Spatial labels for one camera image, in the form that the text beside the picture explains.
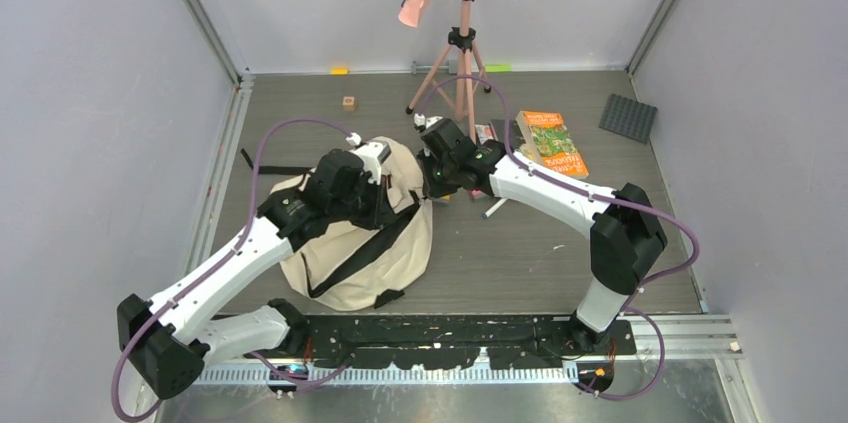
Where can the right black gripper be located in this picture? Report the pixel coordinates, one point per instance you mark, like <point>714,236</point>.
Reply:
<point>433,187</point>

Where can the beige canvas backpack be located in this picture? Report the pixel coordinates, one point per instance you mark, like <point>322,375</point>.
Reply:
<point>337,264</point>

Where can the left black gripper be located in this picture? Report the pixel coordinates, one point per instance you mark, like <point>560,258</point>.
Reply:
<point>381,211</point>

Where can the small wooden cube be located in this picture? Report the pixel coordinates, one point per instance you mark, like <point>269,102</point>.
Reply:
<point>349,103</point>

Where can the dark grey studded plate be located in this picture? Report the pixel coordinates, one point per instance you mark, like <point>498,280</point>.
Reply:
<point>628,118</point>

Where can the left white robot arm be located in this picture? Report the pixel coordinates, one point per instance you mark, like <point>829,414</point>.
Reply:
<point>171,337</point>

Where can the black hardcover book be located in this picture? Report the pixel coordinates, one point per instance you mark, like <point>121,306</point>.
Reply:
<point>502,128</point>

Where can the white patterned book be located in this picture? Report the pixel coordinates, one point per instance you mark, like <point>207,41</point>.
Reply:
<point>484,133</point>

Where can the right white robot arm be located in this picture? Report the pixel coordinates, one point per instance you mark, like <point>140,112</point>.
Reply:
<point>624,233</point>

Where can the green tape piece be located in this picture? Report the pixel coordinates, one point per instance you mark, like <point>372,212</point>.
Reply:
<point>498,68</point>

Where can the pink tripod stand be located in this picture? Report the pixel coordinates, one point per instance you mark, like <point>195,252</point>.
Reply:
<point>470,69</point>

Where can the orange green paperback book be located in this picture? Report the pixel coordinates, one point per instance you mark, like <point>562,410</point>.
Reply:
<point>549,142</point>

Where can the blue capped white marker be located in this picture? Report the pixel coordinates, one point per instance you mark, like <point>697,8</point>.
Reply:
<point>494,208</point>

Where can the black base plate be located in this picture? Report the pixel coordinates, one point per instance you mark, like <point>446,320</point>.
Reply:
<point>442,342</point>

